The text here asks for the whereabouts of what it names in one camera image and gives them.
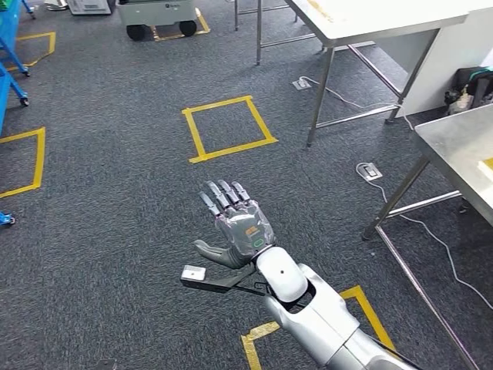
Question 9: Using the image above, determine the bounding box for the white floor cable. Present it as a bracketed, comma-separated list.
[356, 162, 493, 311]
[299, 75, 415, 131]

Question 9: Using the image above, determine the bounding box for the steel frame table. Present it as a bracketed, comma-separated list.
[232, 0, 473, 149]

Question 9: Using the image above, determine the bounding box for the black bag with teal trim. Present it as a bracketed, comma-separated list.
[445, 66, 493, 116]

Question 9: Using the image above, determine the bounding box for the black right wrist camera bracket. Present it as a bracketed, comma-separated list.
[179, 265, 271, 298]

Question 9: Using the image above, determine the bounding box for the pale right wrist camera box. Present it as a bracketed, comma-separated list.
[181, 265, 207, 282]

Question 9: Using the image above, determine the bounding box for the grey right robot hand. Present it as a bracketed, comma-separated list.
[194, 180, 276, 270]

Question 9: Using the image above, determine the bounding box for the white wheeled cart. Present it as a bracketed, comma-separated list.
[115, 0, 198, 42]

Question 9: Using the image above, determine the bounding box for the blue metal shelf rack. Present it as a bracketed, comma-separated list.
[0, 0, 35, 78]
[0, 66, 29, 227]

